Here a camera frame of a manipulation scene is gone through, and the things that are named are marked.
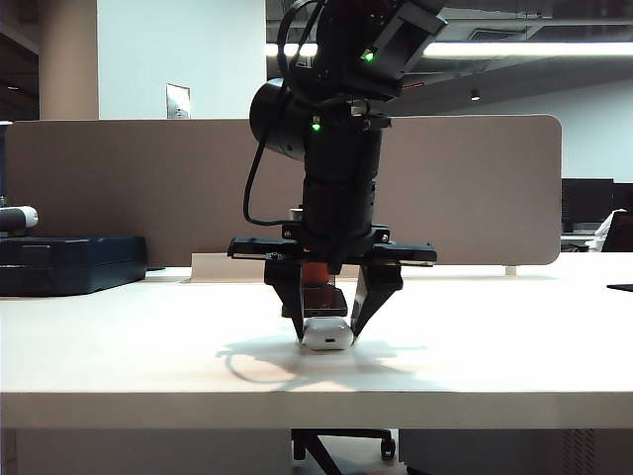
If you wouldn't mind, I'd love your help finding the white grey cylindrical device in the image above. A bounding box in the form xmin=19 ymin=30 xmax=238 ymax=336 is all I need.
xmin=0 ymin=206 xmax=40 ymax=233

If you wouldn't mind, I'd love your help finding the silver wall plate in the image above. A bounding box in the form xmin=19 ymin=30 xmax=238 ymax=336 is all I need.
xmin=165 ymin=82 xmax=191 ymax=120

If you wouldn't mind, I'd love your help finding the long ceiling light strip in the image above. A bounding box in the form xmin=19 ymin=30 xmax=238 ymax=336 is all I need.
xmin=264 ymin=42 xmax=633 ymax=58

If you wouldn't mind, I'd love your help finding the dark blue tool case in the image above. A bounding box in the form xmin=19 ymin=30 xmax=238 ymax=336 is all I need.
xmin=0 ymin=236 xmax=148 ymax=298

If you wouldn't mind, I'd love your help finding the beige round column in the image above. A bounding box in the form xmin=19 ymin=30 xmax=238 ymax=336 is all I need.
xmin=38 ymin=0 xmax=99 ymax=121

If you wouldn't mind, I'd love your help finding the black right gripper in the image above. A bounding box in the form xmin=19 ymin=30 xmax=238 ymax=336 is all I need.
xmin=226 ymin=222 xmax=439 ymax=345

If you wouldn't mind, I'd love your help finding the computer monitor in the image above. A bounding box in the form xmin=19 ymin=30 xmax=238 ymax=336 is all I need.
xmin=562 ymin=178 xmax=614 ymax=234

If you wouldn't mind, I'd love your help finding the black smartphone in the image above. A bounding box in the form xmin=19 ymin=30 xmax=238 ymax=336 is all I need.
xmin=281 ymin=288 xmax=349 ymax=319

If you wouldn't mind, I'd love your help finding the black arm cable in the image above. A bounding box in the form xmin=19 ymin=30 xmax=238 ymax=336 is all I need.
xmin=242 ymin=141 xmax=289 ymax=228

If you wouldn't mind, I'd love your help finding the white wireless earbud case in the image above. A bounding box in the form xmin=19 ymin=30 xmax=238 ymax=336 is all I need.
xmin=301 ymin=319 xmax=355 ymax=351

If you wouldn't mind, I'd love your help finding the orange ball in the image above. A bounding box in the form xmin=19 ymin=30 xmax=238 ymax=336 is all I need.
xmin=304 ymin=262 xmax=330 ymax=287

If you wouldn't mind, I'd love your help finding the seated person white shirt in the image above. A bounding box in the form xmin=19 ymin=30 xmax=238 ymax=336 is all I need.
xmin=595 ymin=210 xmax=619 ymax=243

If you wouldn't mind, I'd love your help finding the brown desk partition panel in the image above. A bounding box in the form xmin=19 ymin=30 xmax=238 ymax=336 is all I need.
xmin=4 ymin=114 xmax=564 ymax=268

